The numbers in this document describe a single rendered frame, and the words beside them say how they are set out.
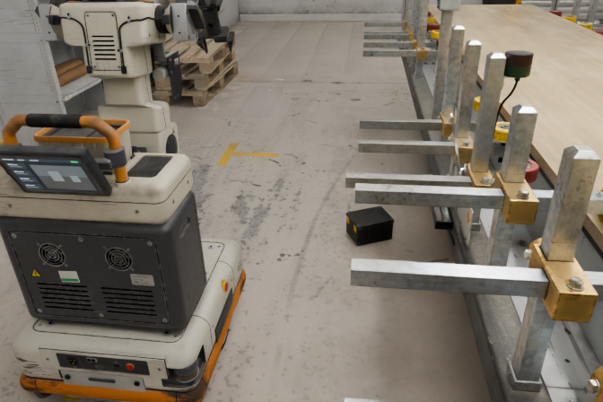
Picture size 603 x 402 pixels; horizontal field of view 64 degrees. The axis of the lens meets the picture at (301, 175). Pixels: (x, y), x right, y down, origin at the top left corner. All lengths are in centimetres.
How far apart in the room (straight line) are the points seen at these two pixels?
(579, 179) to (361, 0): 849
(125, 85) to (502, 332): 130
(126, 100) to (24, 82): 184
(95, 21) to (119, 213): 59
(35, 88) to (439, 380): 282
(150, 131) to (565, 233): 132
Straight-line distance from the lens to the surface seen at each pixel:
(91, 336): 175
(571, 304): 76
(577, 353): 120
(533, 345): 91
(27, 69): 346
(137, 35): 158
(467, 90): 145
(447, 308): 217
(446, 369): 193
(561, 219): 77
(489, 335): 105
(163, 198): 136
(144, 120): 172
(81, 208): 147
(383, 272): 73
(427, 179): 122
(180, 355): 160
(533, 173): 124
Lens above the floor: 141
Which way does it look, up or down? 27 degrees down
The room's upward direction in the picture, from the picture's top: 1 degrees counter-clockwise
